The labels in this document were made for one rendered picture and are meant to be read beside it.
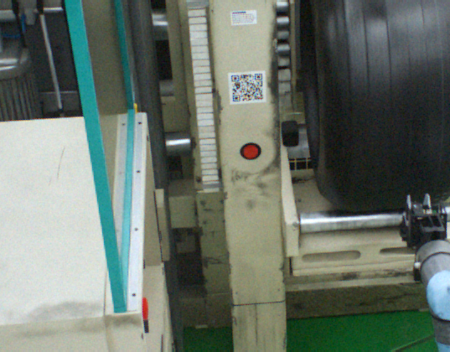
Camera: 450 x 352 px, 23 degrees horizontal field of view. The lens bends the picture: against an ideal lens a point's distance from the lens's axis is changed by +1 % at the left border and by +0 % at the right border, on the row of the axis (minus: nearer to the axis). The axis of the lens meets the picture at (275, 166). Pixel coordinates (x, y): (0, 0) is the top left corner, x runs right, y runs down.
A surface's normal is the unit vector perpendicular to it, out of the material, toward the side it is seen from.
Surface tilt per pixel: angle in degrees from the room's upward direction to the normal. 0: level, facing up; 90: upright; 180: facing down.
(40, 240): 0
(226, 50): 90
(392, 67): 56
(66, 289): 0
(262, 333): 90
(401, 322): 0
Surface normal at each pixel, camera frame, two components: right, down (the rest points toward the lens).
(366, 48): 0.04, -0.11
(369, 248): 0.08, 0.59
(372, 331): -0.03, -0.81
